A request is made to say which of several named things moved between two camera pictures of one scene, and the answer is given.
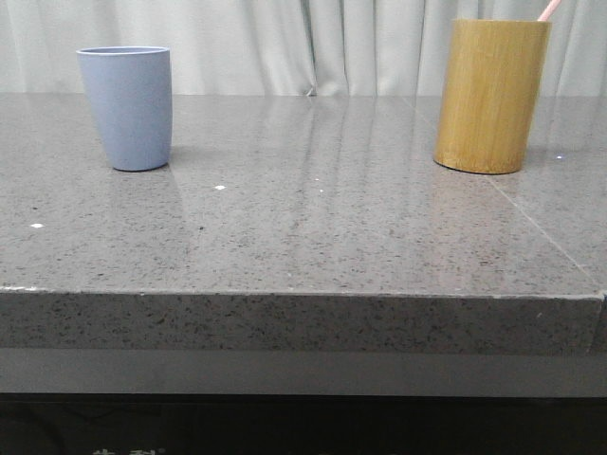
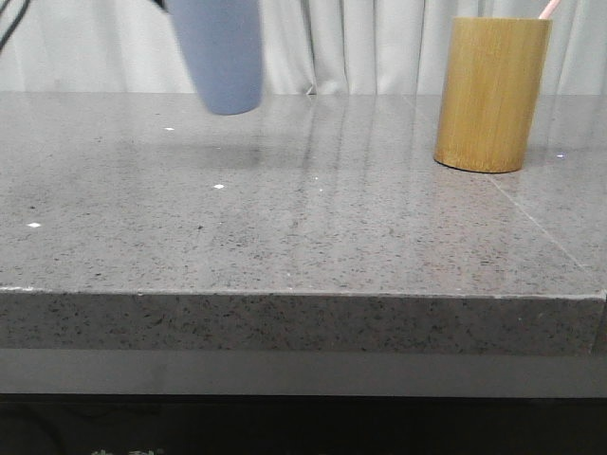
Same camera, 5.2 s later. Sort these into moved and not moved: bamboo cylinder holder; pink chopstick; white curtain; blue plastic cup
Moved: blue plastic cup
Not moved: bamboo cylinder holder; white curtain; pink chopstick
